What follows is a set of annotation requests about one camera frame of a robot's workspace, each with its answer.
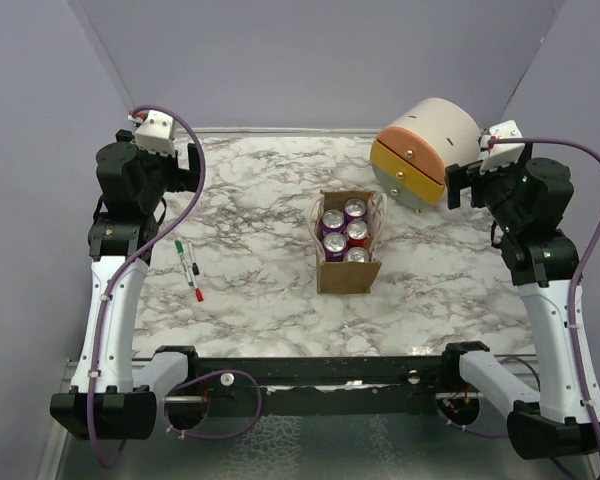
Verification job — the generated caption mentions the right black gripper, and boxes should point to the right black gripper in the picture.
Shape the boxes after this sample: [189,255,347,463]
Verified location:
[447,153,532,232]

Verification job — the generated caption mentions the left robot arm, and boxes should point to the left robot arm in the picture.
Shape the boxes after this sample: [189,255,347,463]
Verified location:
[50,130,205,440]

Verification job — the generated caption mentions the round drawer cabinet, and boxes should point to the round drawer cabinet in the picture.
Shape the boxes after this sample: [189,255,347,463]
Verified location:
[370,98,481,211]

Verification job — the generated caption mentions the red capped marker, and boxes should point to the red capped marker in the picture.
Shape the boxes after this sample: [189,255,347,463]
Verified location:
[186,266,204,302]

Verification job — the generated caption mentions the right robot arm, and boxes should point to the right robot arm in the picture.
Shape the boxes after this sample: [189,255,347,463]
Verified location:
[439,146,600,460]

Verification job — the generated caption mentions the red cola can front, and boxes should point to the red cola can front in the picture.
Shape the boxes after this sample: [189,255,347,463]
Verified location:
[343,247,370,263]

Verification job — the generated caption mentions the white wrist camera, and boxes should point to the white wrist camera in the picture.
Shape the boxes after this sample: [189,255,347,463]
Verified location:
[478,120,525,175]
[129,110,176,157]

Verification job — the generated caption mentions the green capped marker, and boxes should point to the green capped marker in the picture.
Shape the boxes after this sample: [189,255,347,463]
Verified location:
[174,240,194,288]

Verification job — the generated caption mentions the brown canvas tote bag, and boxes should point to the brown canvas tote bag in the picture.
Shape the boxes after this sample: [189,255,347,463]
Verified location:
[306,190,388,295]

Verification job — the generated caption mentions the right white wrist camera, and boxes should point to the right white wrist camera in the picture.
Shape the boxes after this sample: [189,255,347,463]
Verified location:
[478,120,525,175]

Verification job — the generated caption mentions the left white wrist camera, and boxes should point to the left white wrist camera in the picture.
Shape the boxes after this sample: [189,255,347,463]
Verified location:
[129,110,176,157]

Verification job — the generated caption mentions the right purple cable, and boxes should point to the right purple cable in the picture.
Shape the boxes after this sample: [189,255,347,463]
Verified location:
[484,137,600,480]

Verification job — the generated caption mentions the purple fanta can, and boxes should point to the purple fanta can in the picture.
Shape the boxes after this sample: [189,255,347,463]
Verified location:
[322,232,348,262]
[320,209,347,237]

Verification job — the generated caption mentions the red cola can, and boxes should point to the red cola can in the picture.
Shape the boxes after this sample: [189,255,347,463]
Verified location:
[343,247,370,263]
[346,220,370,248]

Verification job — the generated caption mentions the purple Fanta can front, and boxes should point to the purple Fanta can front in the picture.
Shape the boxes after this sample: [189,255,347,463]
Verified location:
[320,209,347,237]

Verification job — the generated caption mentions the black capped marker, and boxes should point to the black capped marker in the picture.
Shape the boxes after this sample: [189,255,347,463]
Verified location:
[186,240,200,278]

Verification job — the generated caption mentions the metal front plate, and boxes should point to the metal front plate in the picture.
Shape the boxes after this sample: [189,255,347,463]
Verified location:
[34,359,600,480]

